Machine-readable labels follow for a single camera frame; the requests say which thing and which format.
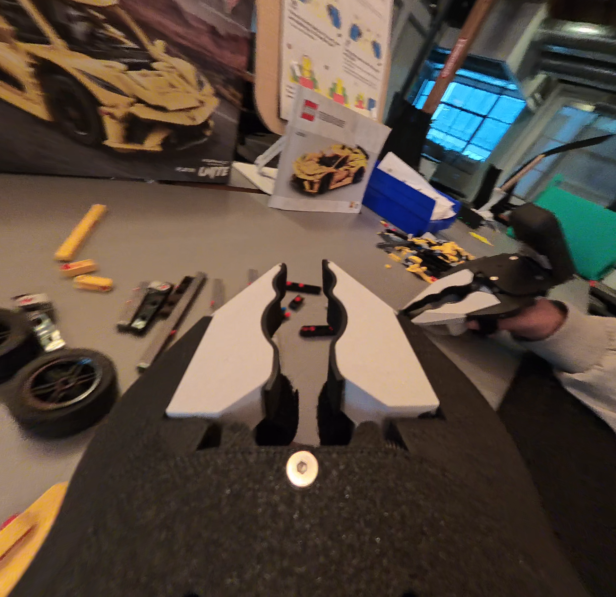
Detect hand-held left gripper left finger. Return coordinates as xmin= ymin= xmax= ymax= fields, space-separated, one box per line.
xmin=165 ymin=262 xmax=288 ymax=446

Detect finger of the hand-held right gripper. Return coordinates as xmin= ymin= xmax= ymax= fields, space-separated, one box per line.
xmin=398 ymin=269 xmax=476 ymax=317
xmin=410 ymin=290 xmax=502 ymax=338

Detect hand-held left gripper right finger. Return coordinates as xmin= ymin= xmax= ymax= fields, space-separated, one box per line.
xmin=318 ymin=261 xmax=440 ymax=446

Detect pile of toy bricks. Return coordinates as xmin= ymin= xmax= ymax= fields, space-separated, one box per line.
xmin=376 ymin=221 xmax=477 ymax=284

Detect black toy wheel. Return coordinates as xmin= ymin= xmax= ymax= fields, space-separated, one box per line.
xmin=9 ymin=348 xmax=119 ymax=438
xmin=0 ymin=308 xmax=43 ymax=382

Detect person's right forearm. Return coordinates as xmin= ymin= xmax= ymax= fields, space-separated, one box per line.
xmin=525 ymin=301 xmax=616 ymax=434

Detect wooden desk lamp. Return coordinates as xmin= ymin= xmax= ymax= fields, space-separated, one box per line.
xmin=491 ymin=134 xmax=616 ymax=212

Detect grey desk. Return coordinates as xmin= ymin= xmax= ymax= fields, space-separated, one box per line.
xmin=0 ymin=173 xmax=593 ymax=530

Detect person's right hand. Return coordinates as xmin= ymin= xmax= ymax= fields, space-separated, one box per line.
xmin=464 ymin=298 xmax=569 ymax=341

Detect long black beam red pins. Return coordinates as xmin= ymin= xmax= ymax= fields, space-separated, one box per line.
xmin=136 ymin=272 xmax=209 ymax=372

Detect blue plastic bin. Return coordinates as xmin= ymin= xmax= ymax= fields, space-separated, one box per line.
xmin=362 ymin=161 xmax=462 ymax=237

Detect folded white instruction sheets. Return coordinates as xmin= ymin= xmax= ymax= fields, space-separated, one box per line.
xmin=378 ymin=151 xmax=458 ymax=221

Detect gridded glass window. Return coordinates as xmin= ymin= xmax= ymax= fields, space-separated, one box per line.
xmin=414 ymin=67 xmax=528 ymax=163

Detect white booklet yellow car picture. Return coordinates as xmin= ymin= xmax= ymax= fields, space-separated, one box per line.
xmin=268 ymin=87 xmax=391 ymax=214

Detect grey white small brick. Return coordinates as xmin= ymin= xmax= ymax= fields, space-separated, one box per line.
xmin=12 ymin=293 xmax=66 ymax=353

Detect black perforated armrest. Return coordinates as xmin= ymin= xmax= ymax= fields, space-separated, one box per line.
xmin=498 ymin=351 xmax=616 ymax=597

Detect long yellow toy beam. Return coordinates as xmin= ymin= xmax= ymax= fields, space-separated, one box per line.
xmin=54 ymin=203 xmax=107 ymax=262

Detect white flat board base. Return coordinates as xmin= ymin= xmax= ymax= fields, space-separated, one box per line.
xmin=232 ymin=135 xmax=289 ymax=194

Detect yellow curved panel pieces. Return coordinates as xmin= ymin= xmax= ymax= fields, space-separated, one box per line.
xmin=0 ymin=481 xmax=69 ymax=597

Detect dark toy car box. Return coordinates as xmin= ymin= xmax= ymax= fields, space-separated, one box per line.
xmin=0 ymin=0 xmax=258 ymax=184

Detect wooden post red sign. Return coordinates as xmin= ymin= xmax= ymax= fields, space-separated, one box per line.
xmin=423 ymin=0 xmax=511 ymax=115

